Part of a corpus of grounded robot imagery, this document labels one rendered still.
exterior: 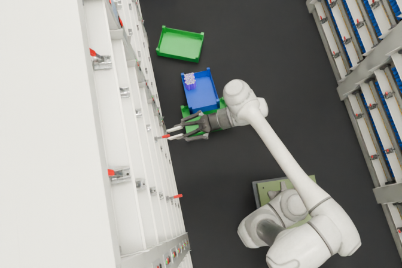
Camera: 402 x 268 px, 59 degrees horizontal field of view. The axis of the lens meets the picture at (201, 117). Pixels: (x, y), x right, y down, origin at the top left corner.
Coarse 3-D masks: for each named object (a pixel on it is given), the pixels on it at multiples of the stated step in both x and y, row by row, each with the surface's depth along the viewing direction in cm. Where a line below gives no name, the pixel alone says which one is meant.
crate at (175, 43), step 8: (168, 32) 261; (176, 32) 259; (184, 32) 257; (192, 32) 254; (160, 40) 255; (168, 40) 259; (176, 40) 259; (184, 40) 259; (192, 40) 258; (200, 40) 258; (160, 48) 257; (168, 48) 257; (176, 48) 257; (184, 48) 257; (192, 48) 257; (200, 48) 251; (168, 56) 254; (176, 56) 251; (184, 56) 249; (192, 56) 255
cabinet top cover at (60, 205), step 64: (0, 0) 59; (64, 0) 59; (0, 64) 56; (64, 64) 56; (0, 128) 53; (64, 128) 53; (0, 192) 50; (64, 192) 50; (0, 256) 48; (64, 256) 48
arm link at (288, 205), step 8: (288, 192) 180; (296, 192) 179; (272, 200) 184; (280, 200) 180; (288, 200) 175; (296, 200) 175; (280, 208) 178; (288, 208) 174; (296, 208) 174; (304, 208) 174; (280, 216) 177; (288, 216) 175; (296, 216) 174; (304, 216) 176; (288, 224) 178
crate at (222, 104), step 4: (220, 100) 243; (220, 104) 244; (224, 104) 244; (184, 108) 242; (220, 108) 243; (184, 112) 243; (188, 112) 243; (204, 112) 243; (208, 112) 243; (212, 112) 243; (184, 116) 242; (200, 116) 242; (192, 120) 241; (188, 128) 240; (192, 128) 240; (196, 128) 240; (200, 132) 234; (204, 132) 236
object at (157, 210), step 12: (132, 60) 123; (132, 72) 127; (132, 84) 125; (144, 120) 122; (144, 132) 120; (144, 144) 119; (144, 156) 118; (156, 192) 112; (156, 204) 114; (156, 216) 112; (156, 228) 111; (168, 240) 106
